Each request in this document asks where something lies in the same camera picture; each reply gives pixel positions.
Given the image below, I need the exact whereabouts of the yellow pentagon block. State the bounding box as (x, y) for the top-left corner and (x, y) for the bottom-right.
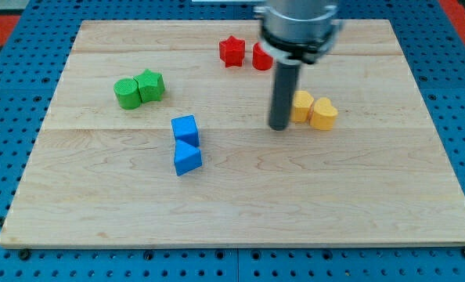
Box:
(290, 90), (315, 123)

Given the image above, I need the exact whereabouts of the green star block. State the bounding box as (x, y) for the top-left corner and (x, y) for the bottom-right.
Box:
(134, 69), (165, 103)

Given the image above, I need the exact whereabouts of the red star block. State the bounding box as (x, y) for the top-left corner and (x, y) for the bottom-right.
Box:
(218, 35), (246, 67)

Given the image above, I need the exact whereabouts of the green cylinder block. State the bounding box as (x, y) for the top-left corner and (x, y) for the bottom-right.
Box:
(114, 78), (142, 110)

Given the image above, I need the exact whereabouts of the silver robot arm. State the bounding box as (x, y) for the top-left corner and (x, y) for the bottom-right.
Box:
(254, 0), (343, 65)

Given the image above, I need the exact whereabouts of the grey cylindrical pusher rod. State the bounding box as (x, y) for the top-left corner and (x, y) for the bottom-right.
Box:
(269, 62), (301, 131)

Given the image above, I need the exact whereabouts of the red cylinder block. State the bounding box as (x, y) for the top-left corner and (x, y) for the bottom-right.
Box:
(252, 42), (274, 71)

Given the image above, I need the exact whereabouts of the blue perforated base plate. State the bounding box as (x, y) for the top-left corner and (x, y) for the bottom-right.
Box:
(0, 1), (465, 281)

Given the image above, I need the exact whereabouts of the blue cube block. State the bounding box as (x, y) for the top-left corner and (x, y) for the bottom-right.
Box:
(171, 115), (200, 147)

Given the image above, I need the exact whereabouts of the blue triangle block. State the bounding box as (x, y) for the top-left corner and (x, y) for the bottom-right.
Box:
(174, 139), (203, 176)

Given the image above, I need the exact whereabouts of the yellow heart block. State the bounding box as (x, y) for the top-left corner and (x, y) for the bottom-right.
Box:
(309, 97), (338, 131)

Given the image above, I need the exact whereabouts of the wooden board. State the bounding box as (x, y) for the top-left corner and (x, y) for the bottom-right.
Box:
(0, 20), (465, 249)

